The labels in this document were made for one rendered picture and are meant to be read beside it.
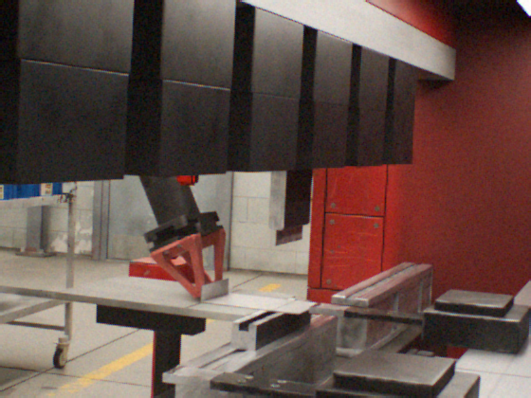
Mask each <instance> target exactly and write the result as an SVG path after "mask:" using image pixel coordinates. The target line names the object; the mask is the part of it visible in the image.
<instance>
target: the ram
mask: <svg viewBox="0 0 531 398"><path fill-rule="evenodd" d="M235 7H246V8H257V9H261V10H266V11H268V12H271V13H273V14H275V15H278V16H280V17H283V18H287V19H289V20H292V21H294V22H296V23H299V24H301V25H303V29H316V30H319V31H321V32H324V33H326V34H331V35H333V36H336V37H338V38H340V39H342V40H344V41H347V42H349V43H352V46H363V47H365V48H368V49H370V50H373V51H376V52H379V53H381V54H384V55H386V56H389V60H400V61H402V62H405V63H408V64H411V65H413V66H416V67H417V77H416V78H417V79H418V80H447V81H454V76H455V63H456V35H457V22H458V9H457V8H455V7H454V6H453V5H452V4H450V3H448V2H447V1H446V0H235Z"/></svg>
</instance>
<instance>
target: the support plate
mask: <svg viewBox="0 0 531 398"><path fill-rule="evenodd" d="M234 294H239V295H247V296H253V297H269V298H276V299H289V298H293V299H294V298H295V296H293V295H286V294H279V293H271V292H264V291H256V290H248V289H242V290H239V291H236V292H234ZM55 299H57V300H70V301H78V302H85V303H92V304H99V305H105V306H112V307H119V308H126V309H133V310H139V311H146V312H159V313H167V314H174V315H181V316H188V317H201V318H208V319H215V320H222V321H236V320H238V319H241V318H243V317H246V316H249V315H250V314H251V313H256V312H259V310H252V309H246V308H238V307H231V306H224V305H217V304H202V303H201V304H197V303H200V297H199V298H194V297H192V295H191V294H190V293H189V292H188V291H187V290H186V289H185V288H183V286H182V285H181V284H180V283H179V282H178V281H171V280H149V279H142V278H134V277H126V276H122V277H118V278H115V279H108V280H102V281H97V282H94V283H90V284H87V285H80V286H76V287H72V288H69V289H64V290H62V291H58V292H56V297H55ZM192 304H196V305H194V306H192V307H189V308H184V307H187V306H190V305H192Z"/></svg>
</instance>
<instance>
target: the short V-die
mask: <svg viewBox="0 0 531 398"><path fill-rule="evenodd" d="M310 321H311V313H309V311H307V312H305V313H301V314H300V315H295V314H289V313H274V312H268V311H266V312H264V313H260V314H259V315H255V314H250V315H249V316H246V317H243V318H241V319H238V320H236V321H232V327H231V344H230V347H231V348H234V349H240V350H247V351H253V352H256V351H258V350H259V349H261V348H263V347H264V346H266V345H269V344H271V343H273V342H275V341H276V340H277V339H279V338H281V337H283V336H286V335H289V334H291V333H293V332H294V331H296V330H298V329H300V328H302V327H304V326H306V325H308V324H309V323H310Z"/></svg>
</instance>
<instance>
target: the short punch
mask: <svg viewBox="0 0 531 398"><path fill-rule="evenodd" d="M312 171H313V170H303V169H295V171H273V172H270V188H269V204H268V221H267V227H268V228H269V229H270V230H275V241H274V246H278V245H282V244H288V243H292V242H295V241H298V240H301V239H302V226H305V225H308V224H309V223H310V201H311V186H312Z"/></svg>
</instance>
